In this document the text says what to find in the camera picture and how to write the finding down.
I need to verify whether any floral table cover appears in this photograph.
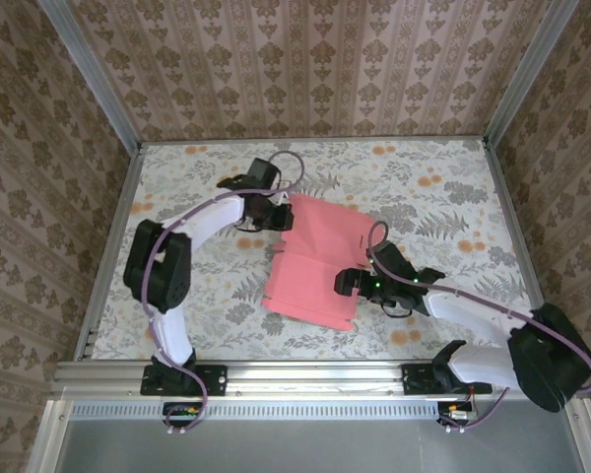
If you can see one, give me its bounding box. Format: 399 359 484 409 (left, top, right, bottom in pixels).
92 139 548 361

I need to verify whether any aluminium rear rail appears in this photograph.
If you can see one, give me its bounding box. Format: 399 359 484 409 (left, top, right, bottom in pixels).
138 133 490 147

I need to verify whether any aluminium frame bar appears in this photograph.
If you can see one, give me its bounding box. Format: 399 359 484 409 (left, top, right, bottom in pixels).
27 398 70 473
568 398 591 473

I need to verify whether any pink paper box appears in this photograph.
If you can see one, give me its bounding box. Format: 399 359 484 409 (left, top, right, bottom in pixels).
261 192 375 332

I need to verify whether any grey metal panel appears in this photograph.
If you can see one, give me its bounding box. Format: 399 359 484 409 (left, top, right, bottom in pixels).
53 418 587 473

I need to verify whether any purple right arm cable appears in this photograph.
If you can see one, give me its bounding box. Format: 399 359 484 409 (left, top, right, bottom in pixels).
366 220 591 435

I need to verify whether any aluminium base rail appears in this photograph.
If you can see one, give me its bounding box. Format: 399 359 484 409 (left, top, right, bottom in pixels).
48 359 590 400

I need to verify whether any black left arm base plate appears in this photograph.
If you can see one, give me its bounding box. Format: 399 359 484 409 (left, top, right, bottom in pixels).
140 363 229 398

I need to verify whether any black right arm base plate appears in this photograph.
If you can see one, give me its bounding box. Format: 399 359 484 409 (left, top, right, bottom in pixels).
401 363 493 396

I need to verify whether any aluminium side rail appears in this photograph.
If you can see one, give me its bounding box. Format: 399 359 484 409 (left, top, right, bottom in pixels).
73 142 147 364

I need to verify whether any aluminium corner post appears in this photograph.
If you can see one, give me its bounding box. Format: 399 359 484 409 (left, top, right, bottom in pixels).
33 0 144 149
482 0 580 144

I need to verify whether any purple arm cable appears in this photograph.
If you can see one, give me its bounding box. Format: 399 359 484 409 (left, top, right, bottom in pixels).
140 150 307 438
366 220 591 435

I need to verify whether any slotted grey cable duct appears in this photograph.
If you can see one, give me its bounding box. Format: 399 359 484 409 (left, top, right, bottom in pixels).
66 399 567 421

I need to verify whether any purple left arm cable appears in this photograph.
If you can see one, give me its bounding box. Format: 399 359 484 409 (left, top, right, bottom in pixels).
140 150 307 438

